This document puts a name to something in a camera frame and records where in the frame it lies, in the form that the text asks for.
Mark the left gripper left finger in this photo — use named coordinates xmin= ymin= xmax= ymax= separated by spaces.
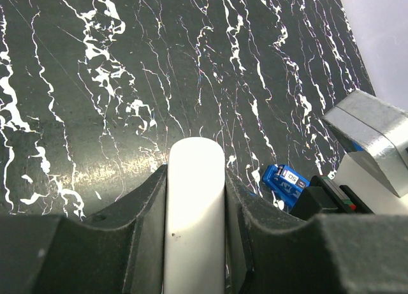
xmin=1 ymin=165 xmax=167 ymax=293

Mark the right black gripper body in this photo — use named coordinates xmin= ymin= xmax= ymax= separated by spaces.
xmin=289 ymin=175 xmax=374 ymax=220

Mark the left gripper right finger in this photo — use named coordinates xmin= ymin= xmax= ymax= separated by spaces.
xmin=225 ymin=172 xmax=407 ymax=293

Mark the blue black stapler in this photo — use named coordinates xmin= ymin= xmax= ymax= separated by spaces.
xmin=262 ymin=165 xmax=310 ymax=210

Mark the white plastic stick tool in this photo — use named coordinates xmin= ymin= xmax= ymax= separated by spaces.
xmin=163 ymin=137 xmax=226 ymax=293

